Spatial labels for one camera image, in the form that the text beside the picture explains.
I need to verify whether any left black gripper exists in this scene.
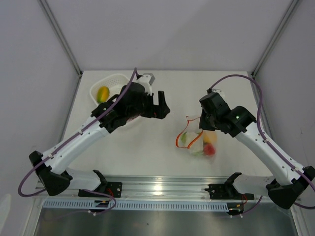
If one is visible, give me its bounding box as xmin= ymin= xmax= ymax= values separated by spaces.
xmin=127 ymin=91 xmax=169 ymax=119

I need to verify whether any orange fruit with leaf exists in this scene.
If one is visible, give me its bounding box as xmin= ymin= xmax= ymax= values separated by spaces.
xmin=203 ymin=130 xmax=218 ymax=144

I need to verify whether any clear zip top bag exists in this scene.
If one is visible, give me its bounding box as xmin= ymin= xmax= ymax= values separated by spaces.
xmin=175 ymin=116 xmax=218 ymax=157

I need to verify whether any white cauliflower with leaves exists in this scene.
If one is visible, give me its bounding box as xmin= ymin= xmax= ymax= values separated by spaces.
xmin=180 ymin=131 xmax=203 ymax=156

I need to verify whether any red orange peach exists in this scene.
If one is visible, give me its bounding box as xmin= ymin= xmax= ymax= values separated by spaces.
xmin=203 ymin=143 xmax=216 ymax=156

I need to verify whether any red grape bunch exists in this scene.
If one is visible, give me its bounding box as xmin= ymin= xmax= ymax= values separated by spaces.
xmin=127 ymin=117 xmax=138 ymax=123

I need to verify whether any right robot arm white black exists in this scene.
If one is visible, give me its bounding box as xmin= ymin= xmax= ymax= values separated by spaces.
xmin=199 ymin=92 xmax=315 ymax=209

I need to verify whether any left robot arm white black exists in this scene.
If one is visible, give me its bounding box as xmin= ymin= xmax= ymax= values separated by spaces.
xmin=29 ymin=82 xmax=170 ymax=197

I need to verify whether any white perforated plastic basket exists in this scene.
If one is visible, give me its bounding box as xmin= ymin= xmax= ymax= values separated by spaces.
xmin=90 ymin=73 xmax=130 ymax=106

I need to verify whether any green yellow mango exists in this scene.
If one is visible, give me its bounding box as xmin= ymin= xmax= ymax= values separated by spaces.
xmin=96 ymin=86 xmax=110 ymax=103

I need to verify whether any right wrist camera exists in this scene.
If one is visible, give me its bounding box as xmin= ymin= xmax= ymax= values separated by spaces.
xmin=212 ymin=88 xmax=225 ymax=98

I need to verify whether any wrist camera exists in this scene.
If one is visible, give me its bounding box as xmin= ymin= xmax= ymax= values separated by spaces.
xmin=136 ymin=73 xmax=155 ymax=94
xmin=212 ymin=88 xmax=225 ymax=98

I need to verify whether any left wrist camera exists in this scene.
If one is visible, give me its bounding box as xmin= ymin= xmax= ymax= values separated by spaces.
xmin=136 ymin=73 xmax=155 ymax=94

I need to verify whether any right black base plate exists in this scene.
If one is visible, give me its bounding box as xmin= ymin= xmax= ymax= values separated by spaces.
xmin=204 ymin=183 xmax=237 ymax=200

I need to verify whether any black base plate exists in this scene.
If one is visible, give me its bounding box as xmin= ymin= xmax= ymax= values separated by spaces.
xmin=78 ymin=182 xmax=123 ymax=198
xmin=204 ymin=183 xmax=237 ymax=200

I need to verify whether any aluminium mounting rail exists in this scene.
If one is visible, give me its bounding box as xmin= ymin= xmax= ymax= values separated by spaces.
xmin=33 ymin=175 xmax=274 ymax=200

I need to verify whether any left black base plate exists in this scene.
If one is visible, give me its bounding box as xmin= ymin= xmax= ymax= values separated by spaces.
xmin=78 ymin=182 xmax=123 ymax=198

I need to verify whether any white slotted cable duct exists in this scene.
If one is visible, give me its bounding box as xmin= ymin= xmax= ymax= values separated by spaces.
xmin=43 ymin=199 xmax=241 ymax=212

